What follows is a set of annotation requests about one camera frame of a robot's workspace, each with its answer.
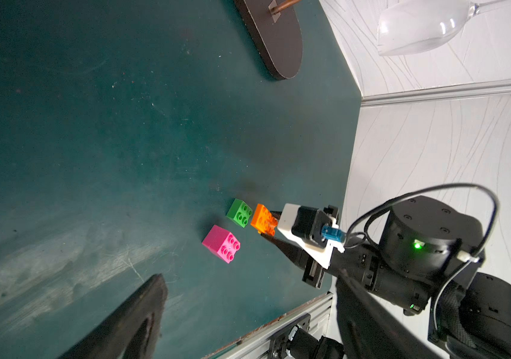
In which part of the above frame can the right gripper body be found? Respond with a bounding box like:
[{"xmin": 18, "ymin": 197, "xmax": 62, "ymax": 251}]
[{"xmin": 260, "ymin": 211, "xmax": 430, "ymax": 314}]

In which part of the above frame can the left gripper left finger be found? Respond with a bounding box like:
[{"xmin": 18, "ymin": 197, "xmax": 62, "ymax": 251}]
[{"xmin": 60, "ymin": 274, "xmax": 168, "ymax": 358}]

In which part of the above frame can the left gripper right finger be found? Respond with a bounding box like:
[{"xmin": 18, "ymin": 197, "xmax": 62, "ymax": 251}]
[{"xmin": 336, "ymin": 272, "xmax": 439, "ymax": 358}]

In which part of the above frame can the orange long lego brick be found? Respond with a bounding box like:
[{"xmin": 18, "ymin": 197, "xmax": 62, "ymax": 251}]
[{"xmin": 251, "ymin": 203, "xmax": 278, "ymax": 236}]

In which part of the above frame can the magenta lego brick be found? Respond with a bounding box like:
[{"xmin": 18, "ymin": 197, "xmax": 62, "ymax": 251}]
[{"xmin": 201, "ymin": 225, "xmax": 241, "ymax": 263}]

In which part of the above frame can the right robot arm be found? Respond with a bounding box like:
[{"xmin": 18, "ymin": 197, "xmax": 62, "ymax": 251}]
[{"xmin": 252, "ymin": 193, "xmax": 511, "ymax": 358}]

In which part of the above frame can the green square lego brick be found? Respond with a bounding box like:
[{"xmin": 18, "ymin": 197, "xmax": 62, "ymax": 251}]
[{"xmin": 226, "ymin": 199, "xmax": 253, "ymax": 228}]

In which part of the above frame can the clear hanging wine glass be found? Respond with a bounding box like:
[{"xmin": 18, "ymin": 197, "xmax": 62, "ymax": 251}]
[{"xmin": 377, "ymin": 0, "xmax": 511, "ymax": 56}]

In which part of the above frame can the bronze scroll glass stand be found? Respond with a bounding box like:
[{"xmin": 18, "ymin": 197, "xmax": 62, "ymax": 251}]
[{"xmin": 234, "ymin": 0, "xmax": 303, "ymax": 80}]

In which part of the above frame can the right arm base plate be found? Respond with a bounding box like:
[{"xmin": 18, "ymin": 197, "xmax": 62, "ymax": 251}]
[{"xmin": 267, "ymin": 313, "xmax": 346, "ymax": 359}]

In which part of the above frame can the aluminium front rail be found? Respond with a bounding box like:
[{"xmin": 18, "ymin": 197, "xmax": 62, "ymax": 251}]
[{"xmin": 204, "ymin": 293, "xmax": 335, "ymax": 358}]

